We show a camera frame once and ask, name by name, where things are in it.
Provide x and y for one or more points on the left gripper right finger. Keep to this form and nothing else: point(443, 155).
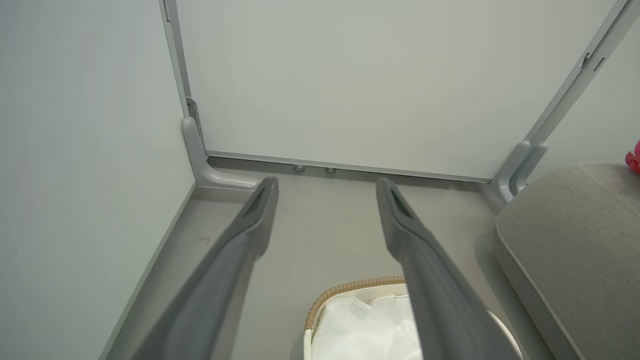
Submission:
point(430, 285)

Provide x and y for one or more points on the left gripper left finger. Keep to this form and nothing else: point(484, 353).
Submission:
point(220, 280)

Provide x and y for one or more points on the red garment with white stripes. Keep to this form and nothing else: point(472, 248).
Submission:
point(635, 161)

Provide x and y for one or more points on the white basket with woven rim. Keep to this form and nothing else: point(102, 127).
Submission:
point(360, 288)

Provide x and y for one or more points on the white cloth liner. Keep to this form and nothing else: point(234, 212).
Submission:
point(365, 330)

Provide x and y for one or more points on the grey fabric sofa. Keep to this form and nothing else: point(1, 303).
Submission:
point(575, 250)

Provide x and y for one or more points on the grey partition frame post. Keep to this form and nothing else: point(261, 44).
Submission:
point(515, 170)
point(192, 145)

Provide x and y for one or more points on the grey partition bottom rail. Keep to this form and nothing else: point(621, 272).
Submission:
point(350, 166)

